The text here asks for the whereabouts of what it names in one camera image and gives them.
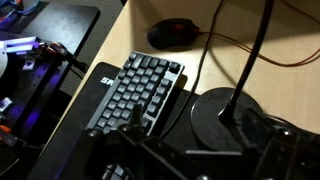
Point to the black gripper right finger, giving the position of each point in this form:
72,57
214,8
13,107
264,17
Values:
290,156

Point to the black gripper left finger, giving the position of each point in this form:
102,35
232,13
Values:
133,156

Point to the black gooseneck desk lamp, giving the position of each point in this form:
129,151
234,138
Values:
213,116

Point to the black desk mat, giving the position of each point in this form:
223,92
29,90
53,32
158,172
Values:
83,110

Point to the dark mechanical keyboard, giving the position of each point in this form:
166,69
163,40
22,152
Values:
140,83

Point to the black computer mouse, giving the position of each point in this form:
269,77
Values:
173,33

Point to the silver metal clamp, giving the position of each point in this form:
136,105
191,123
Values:
5,105
29,65

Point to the black flat board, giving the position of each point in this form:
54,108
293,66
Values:
60,25

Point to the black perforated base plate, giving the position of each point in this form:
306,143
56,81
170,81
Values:
30,93

